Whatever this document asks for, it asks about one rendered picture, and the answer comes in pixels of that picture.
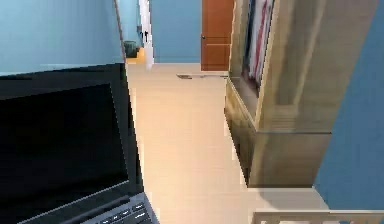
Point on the brown wooden room door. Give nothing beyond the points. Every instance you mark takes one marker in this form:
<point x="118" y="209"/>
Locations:
<point x="216" y="33"/>

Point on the dark green bin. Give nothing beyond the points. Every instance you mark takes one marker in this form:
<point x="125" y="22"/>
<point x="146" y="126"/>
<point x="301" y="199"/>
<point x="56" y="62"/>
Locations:
<point x="130" y="48"/>

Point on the white room door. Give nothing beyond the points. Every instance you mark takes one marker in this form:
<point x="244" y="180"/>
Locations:
<point x="146" y="33"/>

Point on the striped hanging clothes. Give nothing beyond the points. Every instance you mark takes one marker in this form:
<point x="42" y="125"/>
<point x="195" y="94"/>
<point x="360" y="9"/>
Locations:
<point x="259" y="36"/>

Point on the light wooden wardrobe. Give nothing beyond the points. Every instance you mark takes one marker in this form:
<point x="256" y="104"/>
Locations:
<point x="293" y="100"/>

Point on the black open laptop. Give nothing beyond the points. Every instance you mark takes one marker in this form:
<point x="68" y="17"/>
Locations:
<point x="63" y="140"/>

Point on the light wooden bed frame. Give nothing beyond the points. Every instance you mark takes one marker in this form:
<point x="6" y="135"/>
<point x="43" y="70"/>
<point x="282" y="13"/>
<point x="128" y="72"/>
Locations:
<point x="316" y="217"/>

